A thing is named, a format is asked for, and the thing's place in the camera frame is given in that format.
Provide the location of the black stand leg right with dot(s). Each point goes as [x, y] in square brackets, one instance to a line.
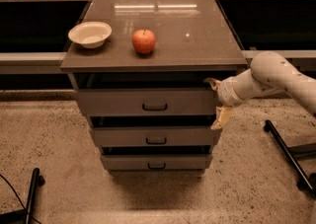
[293, 154]

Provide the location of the white bowl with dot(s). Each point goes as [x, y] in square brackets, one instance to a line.
[90, 34]

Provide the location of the grey drawer cabinet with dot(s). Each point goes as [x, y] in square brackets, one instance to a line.
[193, 42]

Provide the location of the grey top drawer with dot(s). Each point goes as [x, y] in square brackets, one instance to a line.
[147, 102]

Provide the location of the black stand leg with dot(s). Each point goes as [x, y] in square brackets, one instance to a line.
[293, 154]
[26, 214]

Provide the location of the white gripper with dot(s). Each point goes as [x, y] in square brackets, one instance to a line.
[227, 93]

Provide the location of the black stand leg left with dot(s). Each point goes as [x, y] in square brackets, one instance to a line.
[26, 214]

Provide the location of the grey bottom drawer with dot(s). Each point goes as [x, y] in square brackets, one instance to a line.
[155, 162]

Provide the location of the grey drawer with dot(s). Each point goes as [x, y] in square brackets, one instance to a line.
[154, 136]
[147, 102]
[155, 162]

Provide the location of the red apple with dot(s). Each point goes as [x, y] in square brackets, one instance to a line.
[143, 41]

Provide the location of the grey middle drawer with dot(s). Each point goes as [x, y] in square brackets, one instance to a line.
[154, 136]

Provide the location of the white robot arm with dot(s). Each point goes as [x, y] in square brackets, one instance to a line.
[269, 73]

